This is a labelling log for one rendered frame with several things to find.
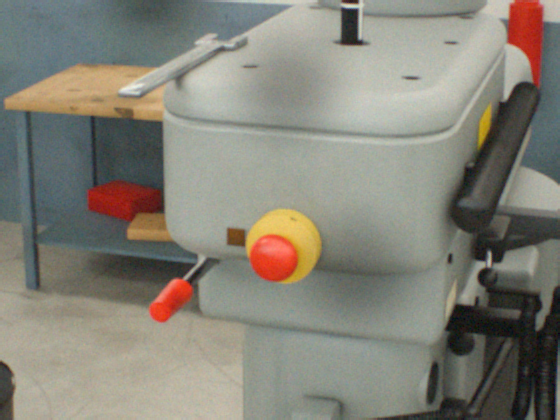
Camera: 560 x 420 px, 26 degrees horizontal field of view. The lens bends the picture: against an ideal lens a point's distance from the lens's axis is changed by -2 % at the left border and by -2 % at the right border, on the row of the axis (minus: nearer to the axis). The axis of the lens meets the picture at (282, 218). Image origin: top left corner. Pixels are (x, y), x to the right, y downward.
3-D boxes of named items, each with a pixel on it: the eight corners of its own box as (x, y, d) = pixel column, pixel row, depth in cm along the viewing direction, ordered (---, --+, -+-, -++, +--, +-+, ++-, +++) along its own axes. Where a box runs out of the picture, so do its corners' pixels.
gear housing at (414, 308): (442, 353, 114) (448, 252, 111) (194, 322, 121) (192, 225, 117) (489, 235, 144) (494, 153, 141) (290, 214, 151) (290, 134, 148)
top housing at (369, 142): (439, 292, 102) (448, 104, 97) (144, 258, 109) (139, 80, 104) (505, 144, 145) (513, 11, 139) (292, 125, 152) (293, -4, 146)
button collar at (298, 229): (314, 288, 103) (316, 219, 101) (245, 279, 104) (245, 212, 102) (321, 279, 105) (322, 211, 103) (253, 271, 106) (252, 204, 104)
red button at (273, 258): (293, 288, 100) (293, 242, 99) (246, 283, 101) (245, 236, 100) (304, 274, 103) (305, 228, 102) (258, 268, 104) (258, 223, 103)
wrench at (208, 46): (151, 101, 97) (151, 90, 97) (105, 98, 98) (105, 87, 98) (247, 43, 119) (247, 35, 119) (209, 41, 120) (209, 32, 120)
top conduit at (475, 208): (490, 237, 102) (493, 197, 101) (441, 232, 103) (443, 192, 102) (539, 110, 143) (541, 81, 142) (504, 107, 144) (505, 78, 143)
